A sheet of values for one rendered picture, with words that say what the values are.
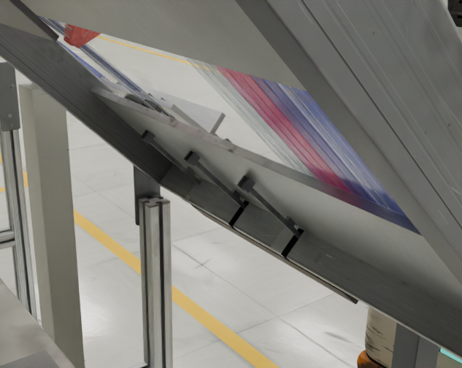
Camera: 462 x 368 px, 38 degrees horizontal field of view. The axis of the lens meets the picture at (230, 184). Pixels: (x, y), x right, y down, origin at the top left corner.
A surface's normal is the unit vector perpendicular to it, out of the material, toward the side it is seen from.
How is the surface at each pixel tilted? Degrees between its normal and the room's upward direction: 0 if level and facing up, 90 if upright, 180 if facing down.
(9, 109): 90
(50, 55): 90
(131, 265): 0
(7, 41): 90
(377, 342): 90
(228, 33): 135
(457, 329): 45
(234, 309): 0
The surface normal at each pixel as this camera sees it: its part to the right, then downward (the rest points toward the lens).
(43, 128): 0.63, 0.29
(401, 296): -0.56, -0.51
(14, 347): 0.02, -0.93
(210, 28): -0.58, 0.80
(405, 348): -0.87, 0.16
